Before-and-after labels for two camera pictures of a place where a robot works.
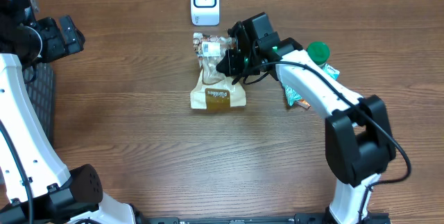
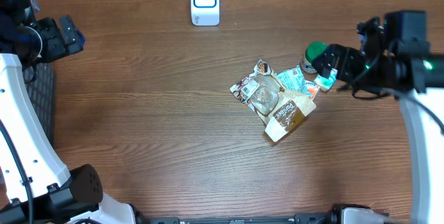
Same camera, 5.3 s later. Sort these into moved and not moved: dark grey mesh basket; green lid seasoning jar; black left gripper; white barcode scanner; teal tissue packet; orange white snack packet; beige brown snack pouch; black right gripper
Moved: teal tissue packet; beige brown snack pouch; black right gripper; orange white snack packet
Not moved: dark grey mesh basket; white barcode scanner; black left gripper; green lid seasoning jar
